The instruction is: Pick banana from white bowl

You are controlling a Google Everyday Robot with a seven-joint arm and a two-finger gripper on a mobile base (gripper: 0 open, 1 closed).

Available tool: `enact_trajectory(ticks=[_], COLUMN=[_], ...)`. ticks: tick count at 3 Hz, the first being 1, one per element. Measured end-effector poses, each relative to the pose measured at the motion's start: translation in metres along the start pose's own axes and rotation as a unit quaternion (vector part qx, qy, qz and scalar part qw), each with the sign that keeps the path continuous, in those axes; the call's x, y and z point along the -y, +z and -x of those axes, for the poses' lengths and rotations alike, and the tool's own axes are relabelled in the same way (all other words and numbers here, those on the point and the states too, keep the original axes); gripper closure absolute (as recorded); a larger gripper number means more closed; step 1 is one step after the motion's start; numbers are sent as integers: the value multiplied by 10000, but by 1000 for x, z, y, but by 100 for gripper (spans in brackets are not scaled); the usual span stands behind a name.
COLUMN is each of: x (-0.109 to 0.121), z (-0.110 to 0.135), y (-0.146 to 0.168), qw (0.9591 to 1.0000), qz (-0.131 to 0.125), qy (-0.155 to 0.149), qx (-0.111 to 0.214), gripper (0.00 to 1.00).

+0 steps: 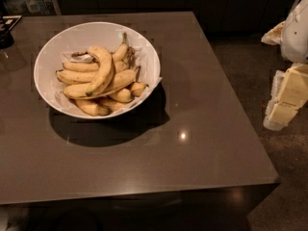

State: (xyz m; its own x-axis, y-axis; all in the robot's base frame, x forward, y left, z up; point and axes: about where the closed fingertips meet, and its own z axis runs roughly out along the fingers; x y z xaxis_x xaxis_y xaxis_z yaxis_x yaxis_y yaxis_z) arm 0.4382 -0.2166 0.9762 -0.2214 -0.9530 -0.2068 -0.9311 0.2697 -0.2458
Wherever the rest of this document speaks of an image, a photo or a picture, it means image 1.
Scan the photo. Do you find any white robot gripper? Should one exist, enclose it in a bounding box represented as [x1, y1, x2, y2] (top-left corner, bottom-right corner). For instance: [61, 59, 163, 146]
[261, 0, 308, 131]

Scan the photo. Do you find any curved yellow banana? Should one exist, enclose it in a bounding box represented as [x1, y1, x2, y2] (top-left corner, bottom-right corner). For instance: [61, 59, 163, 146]
[86, 46, 114, 96]

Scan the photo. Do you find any white paper bowl liner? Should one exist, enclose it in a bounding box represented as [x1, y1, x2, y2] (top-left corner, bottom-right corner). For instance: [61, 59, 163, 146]
[46, 41, 162, 119]

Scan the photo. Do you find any small right yellow banana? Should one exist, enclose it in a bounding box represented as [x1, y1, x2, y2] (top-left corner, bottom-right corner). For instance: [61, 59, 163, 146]
[129, 82, 148, 97]

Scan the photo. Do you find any lower right yellow banana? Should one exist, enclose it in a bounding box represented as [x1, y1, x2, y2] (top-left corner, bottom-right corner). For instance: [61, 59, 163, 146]
[109, 89, 134, 103]

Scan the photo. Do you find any upper back yellow banana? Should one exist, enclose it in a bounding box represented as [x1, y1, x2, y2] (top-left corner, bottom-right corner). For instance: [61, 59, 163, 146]
[113, 33, 128, 63]

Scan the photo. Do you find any bottom middle yellow banana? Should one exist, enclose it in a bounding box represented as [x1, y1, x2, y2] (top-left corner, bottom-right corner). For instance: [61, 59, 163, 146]
[98, 97, 125, 112]

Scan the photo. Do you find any bottom front yellow banana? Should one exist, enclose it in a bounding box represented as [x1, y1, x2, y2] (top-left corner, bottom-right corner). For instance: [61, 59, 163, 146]
[75, 99, 111, 116]

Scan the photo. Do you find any upper left yellow banana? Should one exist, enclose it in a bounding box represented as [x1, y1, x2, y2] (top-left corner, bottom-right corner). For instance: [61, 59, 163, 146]
[63, 62, 99, 72]

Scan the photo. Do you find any long middle yellow banana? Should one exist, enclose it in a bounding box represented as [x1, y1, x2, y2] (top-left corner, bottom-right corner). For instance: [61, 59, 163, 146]
[64, 69, 136, 99]

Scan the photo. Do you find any white bowl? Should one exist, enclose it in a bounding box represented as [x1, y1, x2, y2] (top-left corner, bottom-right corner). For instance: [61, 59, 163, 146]
[34, 22, 162, 120]

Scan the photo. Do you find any shelf with bottles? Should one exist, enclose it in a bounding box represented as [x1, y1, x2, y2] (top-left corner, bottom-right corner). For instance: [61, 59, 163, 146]
[0, 0, 61, 16]

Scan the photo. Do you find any black object at left edge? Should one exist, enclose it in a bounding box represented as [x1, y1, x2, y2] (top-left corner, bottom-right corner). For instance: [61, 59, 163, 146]
[0, 15, 21, 49]

